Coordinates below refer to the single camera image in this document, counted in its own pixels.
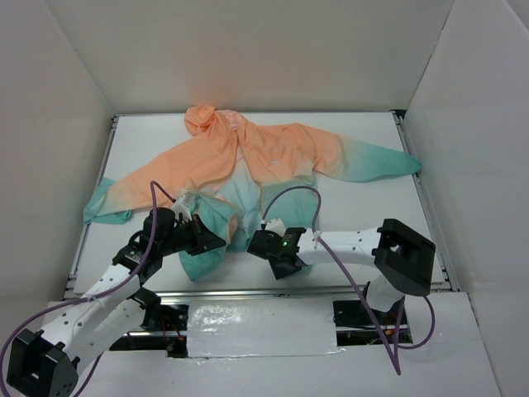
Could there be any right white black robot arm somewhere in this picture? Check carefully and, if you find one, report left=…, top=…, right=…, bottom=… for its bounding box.
left=247, top=218, right=436, bottom=323

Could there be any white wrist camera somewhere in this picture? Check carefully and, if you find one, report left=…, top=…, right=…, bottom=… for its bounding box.
left=170, top=190, right=195, bottom=222
left=261, top=218, right=286, bottom=237

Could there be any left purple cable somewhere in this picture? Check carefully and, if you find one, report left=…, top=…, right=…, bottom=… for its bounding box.
left=0, top=179, right=183, bottom=397

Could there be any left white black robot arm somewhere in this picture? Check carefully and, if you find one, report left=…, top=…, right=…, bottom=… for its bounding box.
left=1, top=208, right=226, bottom=396

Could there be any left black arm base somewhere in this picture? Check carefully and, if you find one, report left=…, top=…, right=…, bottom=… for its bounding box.
left=123, top=304, right=189, bottom=358

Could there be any aluminium front rail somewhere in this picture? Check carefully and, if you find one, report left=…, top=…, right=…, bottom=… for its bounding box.
left=156, top=286, right=356, bottom=301

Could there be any white foil covered panel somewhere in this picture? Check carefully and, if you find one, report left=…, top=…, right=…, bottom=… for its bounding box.
left=187, top=298, right=339, bottom=358

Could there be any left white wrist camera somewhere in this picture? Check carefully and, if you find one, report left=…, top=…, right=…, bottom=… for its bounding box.
left=170, top=190, right=195, bottom=222

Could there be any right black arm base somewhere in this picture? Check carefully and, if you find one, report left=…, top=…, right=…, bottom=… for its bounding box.
left=333, top=300, right=399, bottom=347

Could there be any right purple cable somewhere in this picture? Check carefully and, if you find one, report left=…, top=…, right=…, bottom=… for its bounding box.
left=260, top=185, right=435, bottom=376

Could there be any purple cable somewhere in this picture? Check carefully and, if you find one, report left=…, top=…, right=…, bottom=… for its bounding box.
left=0, top=179, right=183, bottom=397
left=260, top=185, right=435, bottom=376

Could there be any orange and teal jacket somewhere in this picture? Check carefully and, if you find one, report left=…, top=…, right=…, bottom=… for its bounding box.
left=83, top=104, right=421, bottom=281

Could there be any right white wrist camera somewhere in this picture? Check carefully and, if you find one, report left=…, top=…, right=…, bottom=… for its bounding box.
left=261, top=218, right=286, bottom=237

